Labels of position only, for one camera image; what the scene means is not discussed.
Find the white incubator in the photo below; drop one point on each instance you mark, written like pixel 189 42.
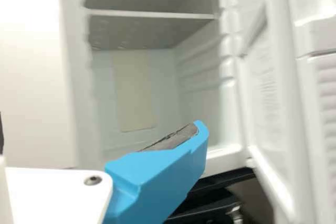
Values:
pixel 131 51

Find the black platform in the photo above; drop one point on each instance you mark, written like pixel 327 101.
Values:
pixel 223 176

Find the incubator door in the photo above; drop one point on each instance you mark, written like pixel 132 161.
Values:
pixel 288 103

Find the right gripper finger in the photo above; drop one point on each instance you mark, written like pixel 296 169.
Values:
pixel 157 176

